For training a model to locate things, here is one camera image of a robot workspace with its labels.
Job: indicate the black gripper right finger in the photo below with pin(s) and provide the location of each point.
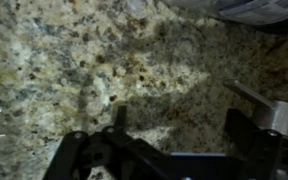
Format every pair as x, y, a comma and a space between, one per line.
264, 153

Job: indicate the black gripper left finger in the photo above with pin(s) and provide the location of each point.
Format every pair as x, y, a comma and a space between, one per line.
140, 160

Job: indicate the stainless steel sink faucet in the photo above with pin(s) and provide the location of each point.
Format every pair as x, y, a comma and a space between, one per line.
277, 115

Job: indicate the clear bottle with dark liquid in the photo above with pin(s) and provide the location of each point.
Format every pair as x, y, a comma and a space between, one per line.
260, 13

